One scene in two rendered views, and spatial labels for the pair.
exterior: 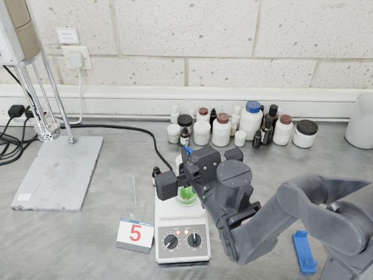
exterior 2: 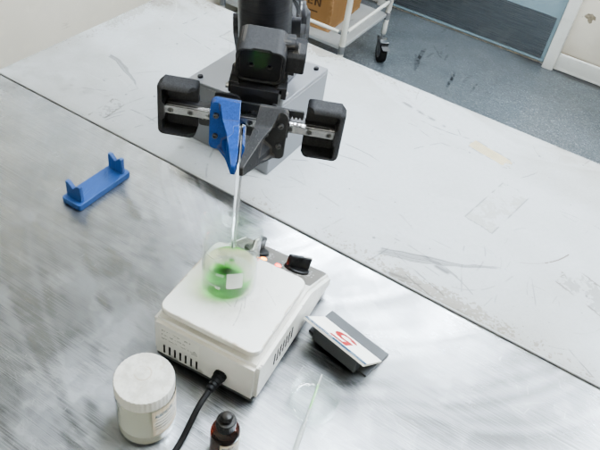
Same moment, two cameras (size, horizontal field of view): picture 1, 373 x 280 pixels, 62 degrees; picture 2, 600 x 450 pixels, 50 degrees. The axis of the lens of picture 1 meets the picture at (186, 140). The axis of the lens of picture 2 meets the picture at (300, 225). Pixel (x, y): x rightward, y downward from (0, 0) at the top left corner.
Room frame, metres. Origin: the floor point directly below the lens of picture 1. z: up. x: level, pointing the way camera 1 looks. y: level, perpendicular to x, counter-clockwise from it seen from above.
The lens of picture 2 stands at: (0.89, 0.25, 1.53)
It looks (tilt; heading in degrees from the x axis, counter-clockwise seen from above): 43 degrees down; 203
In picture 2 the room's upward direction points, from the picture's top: 10 degrees clockwise
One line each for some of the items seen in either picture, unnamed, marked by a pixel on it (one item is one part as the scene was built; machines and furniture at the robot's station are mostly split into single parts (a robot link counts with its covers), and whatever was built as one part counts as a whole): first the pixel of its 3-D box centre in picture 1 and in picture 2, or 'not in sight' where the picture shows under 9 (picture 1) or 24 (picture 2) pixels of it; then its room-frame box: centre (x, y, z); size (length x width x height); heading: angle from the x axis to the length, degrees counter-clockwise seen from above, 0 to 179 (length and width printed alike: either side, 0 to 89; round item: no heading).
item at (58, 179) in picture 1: (61, 168); not in sight; (0.66, 0.39, 0.91); 0.30 x 0.20 x 0.01; 178
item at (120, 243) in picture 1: (135, 235); (346, 337); (0.42, 0.13, 0.92); 0.09 x 0.06 x 0.04; 78
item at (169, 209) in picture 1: (180, 196); (235, 295); (0.49, 0.02, 0.98); 0.12 x 0.12 x 0.01; 4
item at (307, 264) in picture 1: (305, 249); (95, 179); (0.38, -0.29, 0.92); 0.10 x 0.03 x 0.04; 179
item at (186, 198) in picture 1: (187, 189); (228, 256); (0.48, 0.00, 1.03); 0.07 x 0.06 x 0.08; 86
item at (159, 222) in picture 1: (181, 215); (245, 304); (0.46, 0.01, 0.94); 0.22 x 0.13 x 0.08; 4
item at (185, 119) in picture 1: (185, 125); not in sight; (0.84, 0.01, 0.93); 0.05 x 0.05 x 0.06
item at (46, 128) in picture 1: (35, 98); not in sight; (0.67, 0.39, 1.17); 0.07 x 0.07 x 0.25
